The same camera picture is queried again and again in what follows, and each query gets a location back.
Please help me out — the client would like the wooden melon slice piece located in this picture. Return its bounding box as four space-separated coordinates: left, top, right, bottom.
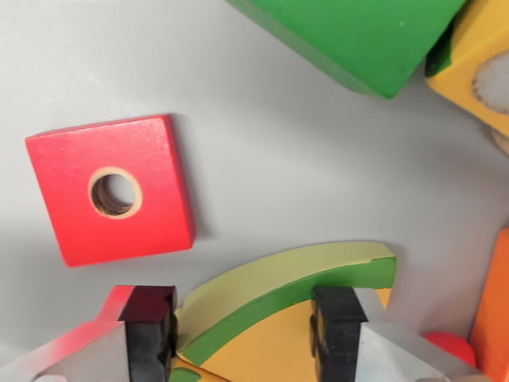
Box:
174 239 398 382
168 357 230 382

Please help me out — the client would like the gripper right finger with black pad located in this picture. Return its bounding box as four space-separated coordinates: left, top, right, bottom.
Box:
309 285 495 382

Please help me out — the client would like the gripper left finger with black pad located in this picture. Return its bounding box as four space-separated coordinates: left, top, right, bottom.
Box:
0 284 179 382

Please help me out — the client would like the green wooden cube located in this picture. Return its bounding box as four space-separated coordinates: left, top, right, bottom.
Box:
225 0 467 101

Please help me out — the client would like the orange rectangular block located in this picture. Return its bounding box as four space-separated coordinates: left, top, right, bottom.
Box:
468 228 509 382

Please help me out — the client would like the flat red square nut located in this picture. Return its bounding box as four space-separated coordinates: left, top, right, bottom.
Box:
24 113 197 269

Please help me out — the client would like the yellow-orange block with velcro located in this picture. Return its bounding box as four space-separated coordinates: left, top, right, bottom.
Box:
424 0 509 138

